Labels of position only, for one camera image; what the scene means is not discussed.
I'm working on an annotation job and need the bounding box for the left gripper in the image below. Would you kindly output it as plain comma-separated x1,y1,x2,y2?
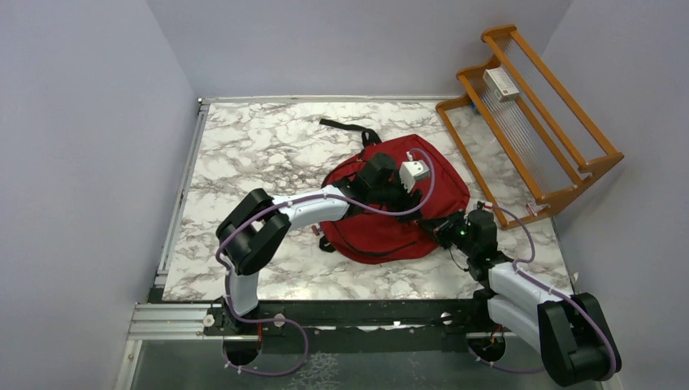
368,170,423,223

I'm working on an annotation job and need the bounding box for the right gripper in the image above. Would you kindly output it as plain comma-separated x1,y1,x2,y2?
418,209,476,257

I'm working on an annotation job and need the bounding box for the red backpack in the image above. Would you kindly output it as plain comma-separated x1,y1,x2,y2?
318,119,470,265

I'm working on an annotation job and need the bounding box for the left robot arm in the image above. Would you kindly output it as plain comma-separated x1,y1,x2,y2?
214,148,436,334

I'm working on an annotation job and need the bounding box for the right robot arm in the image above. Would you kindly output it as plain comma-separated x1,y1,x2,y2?
419,202,622,387

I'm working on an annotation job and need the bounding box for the wooden rack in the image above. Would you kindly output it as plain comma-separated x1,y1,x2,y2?
436,24,623,230

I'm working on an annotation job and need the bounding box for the white red small box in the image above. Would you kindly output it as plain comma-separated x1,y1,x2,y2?
483,67,520,102

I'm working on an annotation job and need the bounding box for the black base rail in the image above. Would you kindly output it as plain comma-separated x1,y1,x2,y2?
201,299,504,354

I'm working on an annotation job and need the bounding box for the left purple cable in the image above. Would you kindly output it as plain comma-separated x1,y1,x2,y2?
214,148,437,377

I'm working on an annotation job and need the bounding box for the aluminium table frame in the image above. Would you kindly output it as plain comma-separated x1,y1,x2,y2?
113,95,620,390

